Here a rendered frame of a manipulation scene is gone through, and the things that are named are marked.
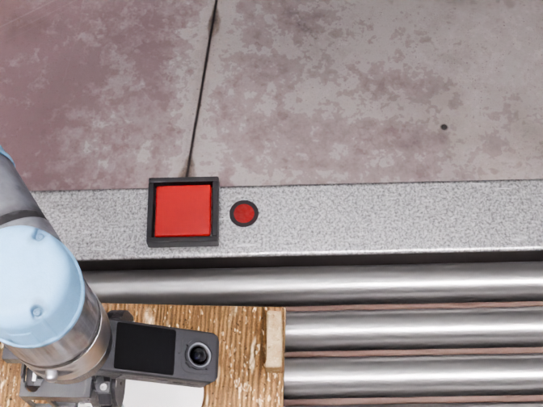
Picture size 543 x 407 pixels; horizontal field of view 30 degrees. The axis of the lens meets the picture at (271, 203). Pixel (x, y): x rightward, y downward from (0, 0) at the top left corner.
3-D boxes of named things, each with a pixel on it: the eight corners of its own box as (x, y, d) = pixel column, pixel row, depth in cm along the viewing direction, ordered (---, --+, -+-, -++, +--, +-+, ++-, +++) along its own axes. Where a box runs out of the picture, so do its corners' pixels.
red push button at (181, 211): (157, 190, 112) (156, 185, 110) (212, 189, 111) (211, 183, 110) (155, 241, 109) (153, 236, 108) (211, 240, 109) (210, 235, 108)
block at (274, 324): (267, 317, 103) (266, 308, 101) (284, 317, 103) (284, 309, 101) (265, 374, 101) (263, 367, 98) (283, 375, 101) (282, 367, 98)
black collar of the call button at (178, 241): (150, 183, 112) (148, 177, 110) (219, 182, 112) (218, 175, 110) (148, 248, 109) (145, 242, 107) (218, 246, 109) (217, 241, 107)
